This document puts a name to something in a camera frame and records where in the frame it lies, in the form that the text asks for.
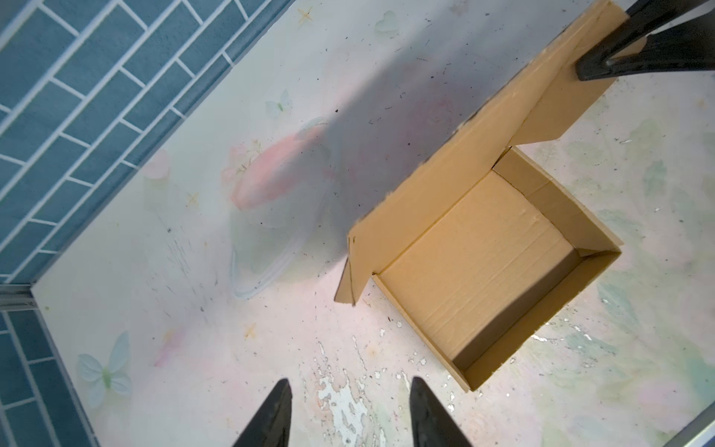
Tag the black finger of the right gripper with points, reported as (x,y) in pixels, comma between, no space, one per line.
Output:
(687,47)
(648,16)

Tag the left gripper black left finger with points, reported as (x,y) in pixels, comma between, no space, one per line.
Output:
(270,427)

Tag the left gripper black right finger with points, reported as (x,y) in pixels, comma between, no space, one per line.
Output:
(430,422)

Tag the brown cardboard paper box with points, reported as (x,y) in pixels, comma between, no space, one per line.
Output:
(479,247)

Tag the aluminium front rail frame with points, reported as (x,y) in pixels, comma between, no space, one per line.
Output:
(699,433)

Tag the left aluminium corner post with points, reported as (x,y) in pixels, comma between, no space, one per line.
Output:
(14,297)

